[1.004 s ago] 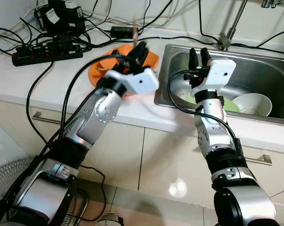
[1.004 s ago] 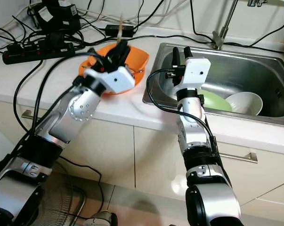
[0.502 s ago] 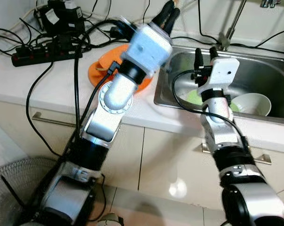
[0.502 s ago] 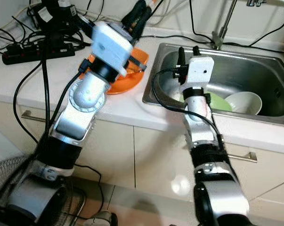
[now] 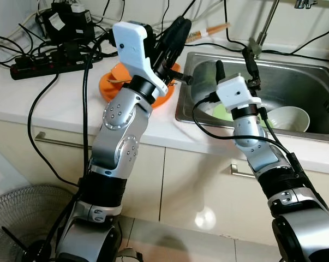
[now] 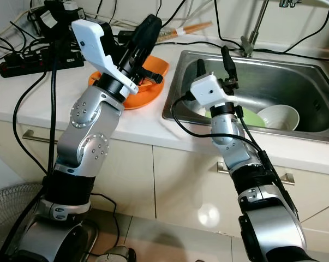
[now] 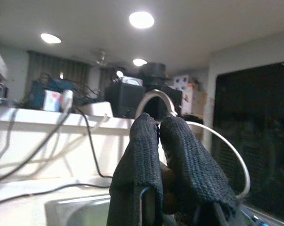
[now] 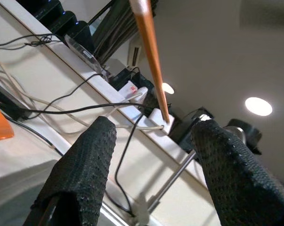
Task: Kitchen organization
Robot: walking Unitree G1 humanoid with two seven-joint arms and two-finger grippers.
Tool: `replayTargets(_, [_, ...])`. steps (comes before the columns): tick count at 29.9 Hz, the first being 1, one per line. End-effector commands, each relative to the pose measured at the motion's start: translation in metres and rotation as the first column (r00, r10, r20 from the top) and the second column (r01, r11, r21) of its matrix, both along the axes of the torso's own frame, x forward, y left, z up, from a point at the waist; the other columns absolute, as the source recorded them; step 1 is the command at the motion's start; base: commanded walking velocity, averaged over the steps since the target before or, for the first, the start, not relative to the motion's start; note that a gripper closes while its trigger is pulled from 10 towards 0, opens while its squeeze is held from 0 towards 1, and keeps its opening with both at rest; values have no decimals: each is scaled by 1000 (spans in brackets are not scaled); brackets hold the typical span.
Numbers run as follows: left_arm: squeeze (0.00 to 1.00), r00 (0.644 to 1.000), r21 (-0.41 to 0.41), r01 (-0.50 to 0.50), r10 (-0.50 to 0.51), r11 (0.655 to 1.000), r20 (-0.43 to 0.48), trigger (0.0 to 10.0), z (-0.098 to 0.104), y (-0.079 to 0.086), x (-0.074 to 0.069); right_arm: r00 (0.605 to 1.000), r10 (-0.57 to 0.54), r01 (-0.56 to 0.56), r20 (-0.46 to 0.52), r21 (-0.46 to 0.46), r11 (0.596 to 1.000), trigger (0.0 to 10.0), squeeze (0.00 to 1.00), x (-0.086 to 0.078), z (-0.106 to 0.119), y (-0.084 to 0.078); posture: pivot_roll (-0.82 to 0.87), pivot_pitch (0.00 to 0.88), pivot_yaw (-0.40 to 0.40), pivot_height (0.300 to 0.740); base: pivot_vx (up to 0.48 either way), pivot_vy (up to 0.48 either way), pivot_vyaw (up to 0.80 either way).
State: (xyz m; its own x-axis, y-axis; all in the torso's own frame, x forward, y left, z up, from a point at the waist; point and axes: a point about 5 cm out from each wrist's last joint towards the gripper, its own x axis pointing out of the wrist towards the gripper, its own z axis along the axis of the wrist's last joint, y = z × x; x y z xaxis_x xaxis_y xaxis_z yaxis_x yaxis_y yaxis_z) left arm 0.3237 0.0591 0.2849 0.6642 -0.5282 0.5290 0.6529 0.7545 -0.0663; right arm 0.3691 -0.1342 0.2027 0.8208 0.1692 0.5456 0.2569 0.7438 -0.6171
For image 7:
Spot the dark window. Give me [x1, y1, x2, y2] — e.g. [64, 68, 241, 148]
[213, 60, 284, 215]

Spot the black box appliance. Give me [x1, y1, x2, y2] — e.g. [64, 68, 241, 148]
[105, 62, 183, 118]

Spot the metal faucet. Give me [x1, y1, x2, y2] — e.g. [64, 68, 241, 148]
[135, 89, 179, 120]

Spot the blue box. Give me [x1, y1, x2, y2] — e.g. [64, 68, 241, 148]
[30, 79, 75, 110]

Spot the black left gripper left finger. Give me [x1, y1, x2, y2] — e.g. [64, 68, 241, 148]
[106, 112, 163, 226]

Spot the black cable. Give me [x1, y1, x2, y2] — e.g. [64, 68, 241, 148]
[73, 107, 113, 179]
[0, 183, 111, 204]

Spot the grey cable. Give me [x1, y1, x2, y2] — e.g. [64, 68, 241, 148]
[0, 109, 72, 184]

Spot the grey curtain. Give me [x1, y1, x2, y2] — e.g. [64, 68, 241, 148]
[26, 50, 90, 99]

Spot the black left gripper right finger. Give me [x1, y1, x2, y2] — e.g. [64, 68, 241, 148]
[159, 116, 247, 226]

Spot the white printed box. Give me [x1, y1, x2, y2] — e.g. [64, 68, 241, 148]
[172, 74, 195, 115]

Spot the white box red print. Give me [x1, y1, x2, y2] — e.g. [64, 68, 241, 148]
[43, 89, 63, 112]

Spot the stainless steel sink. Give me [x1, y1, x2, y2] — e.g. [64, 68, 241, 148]
[44, 194, 112, 226]

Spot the ceiling fan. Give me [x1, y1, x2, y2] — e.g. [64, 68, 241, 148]
[85, 48, 133, 69]

